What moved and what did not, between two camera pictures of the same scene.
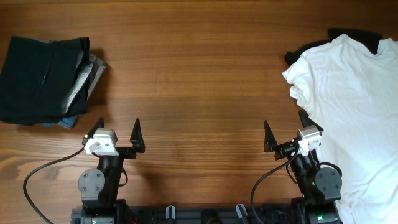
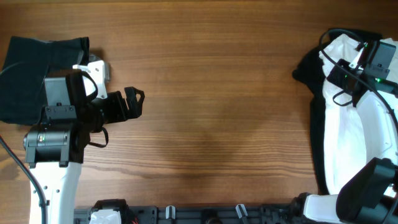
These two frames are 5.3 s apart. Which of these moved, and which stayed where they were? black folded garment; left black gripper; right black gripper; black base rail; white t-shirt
Moved: right black gripper; left black gripper; white t-shirt
Stayed: black base rail; black folded garment
